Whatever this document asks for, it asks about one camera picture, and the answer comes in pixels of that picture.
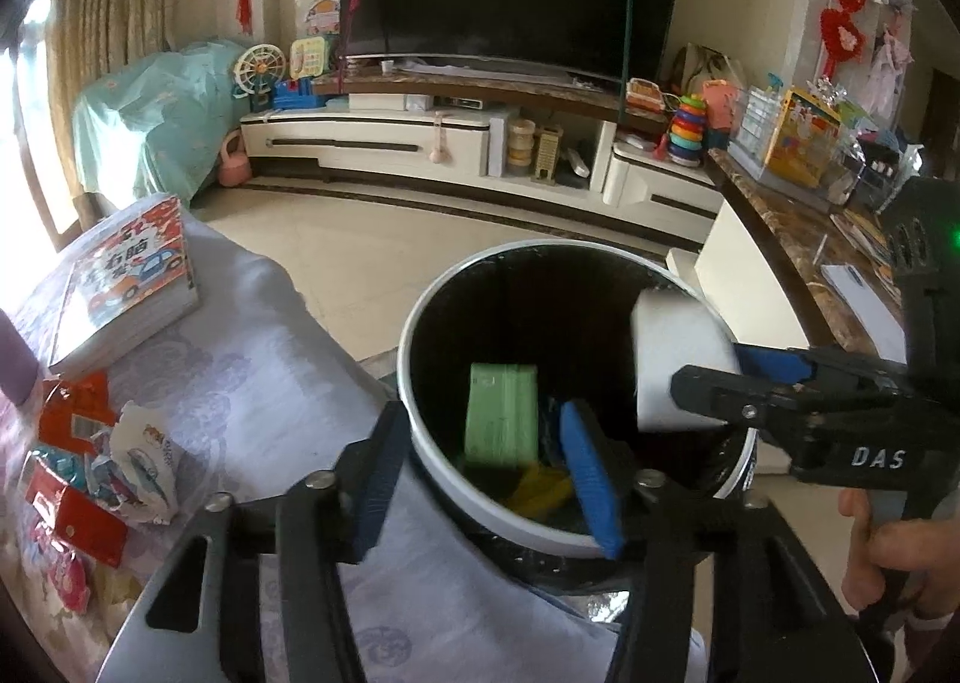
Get yellow green toy phone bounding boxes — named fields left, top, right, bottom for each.
left=291, top=34, right=335, bottom=80

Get ferris wheel toy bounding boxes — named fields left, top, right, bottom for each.
left=231, top=42, right=290, bottom=110

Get white rimmed black bin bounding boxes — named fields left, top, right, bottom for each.
left=396, top=239, right=760, bottom=590

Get white television cabinet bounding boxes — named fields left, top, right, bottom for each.
left=238, top=72, right=725, bottom=242

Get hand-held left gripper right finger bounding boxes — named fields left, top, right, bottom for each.
left=559, top=398, right=871, bottom=683

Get white paper sheet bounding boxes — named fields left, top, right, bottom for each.
left=821, top=261, right=905, bottom=354

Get white foam block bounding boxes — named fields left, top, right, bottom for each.
left=628, top=287, right=743, bottom=433

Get white set-top box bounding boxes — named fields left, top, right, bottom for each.
left=349, top=93, right=434, bottom=112

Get purple thermos bottle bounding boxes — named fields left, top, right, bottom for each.
left=0, top=308, right=38, bottom=414

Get marble top white counter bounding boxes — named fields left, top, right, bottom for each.
left=666, top=147, right=912, bottom=373

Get teal cloth covered furniture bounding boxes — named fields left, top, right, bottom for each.
left=71, top=38, right=260, bottom=204

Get beige patterned curtain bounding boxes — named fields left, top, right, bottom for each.
left=41, top=0, right=185, bottom=234

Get pink hanging garment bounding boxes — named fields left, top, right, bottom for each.
left=870, top=27, right=916, bottom=118

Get yellow toy box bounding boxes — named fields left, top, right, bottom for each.
left=763, top=87, right=845, bottom=188

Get clear plastic organizer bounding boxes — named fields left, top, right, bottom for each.
left=731, top=79, right=788, bottom=178

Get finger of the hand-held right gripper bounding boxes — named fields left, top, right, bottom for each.
left=731, top=342, right=848, bottom=392
left=670, top=363, right=811, bottom=459

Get thick colourful book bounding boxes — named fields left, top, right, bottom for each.
left=46, top=194, right=202, bottom=378

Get white printed crumpled wrapper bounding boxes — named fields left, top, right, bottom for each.
left=88, top=399, right=181, bottom=526

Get pink wrapper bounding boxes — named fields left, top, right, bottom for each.
left=30, top=540, right=98, bottom=613

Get person's right hand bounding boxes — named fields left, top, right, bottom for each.
left=836, top=486, right=960, bottom=616

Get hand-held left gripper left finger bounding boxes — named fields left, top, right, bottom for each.
left=97, top=398, right=412, bottom=683

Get rainbow ring stacker toy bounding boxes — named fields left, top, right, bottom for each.
left=667, top=92, right=710, bottom=167

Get orange snack bag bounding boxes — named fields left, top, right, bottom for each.
left=37, top=369, right=121, bottom=463

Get yellow plastic toy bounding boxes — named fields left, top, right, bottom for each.
left=504, top=467, right=575, bottom=520

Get orange toy cash register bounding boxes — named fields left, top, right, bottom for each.
left=626, top=77, right=670, bottom=122

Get red carton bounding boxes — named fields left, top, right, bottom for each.
left=22, top=469, right=130, bottom=568

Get green carton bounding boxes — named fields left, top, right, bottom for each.
left=461, top=362, right=541, bottom=467

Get light blue wrapper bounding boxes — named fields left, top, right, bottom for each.
left=34, top=449, right=95, bottom=489

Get dark wire rack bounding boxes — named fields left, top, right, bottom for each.
left=832, top=128, right=927, bottom=212

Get pink kettlebell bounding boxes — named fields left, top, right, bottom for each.
left=217, top=132, right=252, bottom=188

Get blue toy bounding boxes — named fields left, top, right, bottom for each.
left=271, top=77, right=331, bottom=110

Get stacked round containers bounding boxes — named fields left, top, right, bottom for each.
left=506, top=118, right=537, bottom=169

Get floral bag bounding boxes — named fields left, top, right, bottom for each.
left=671, top=42, right=747, bottom=100

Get cartoon car cutout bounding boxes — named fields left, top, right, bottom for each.
left=304, top=0, right=344, bottom=43

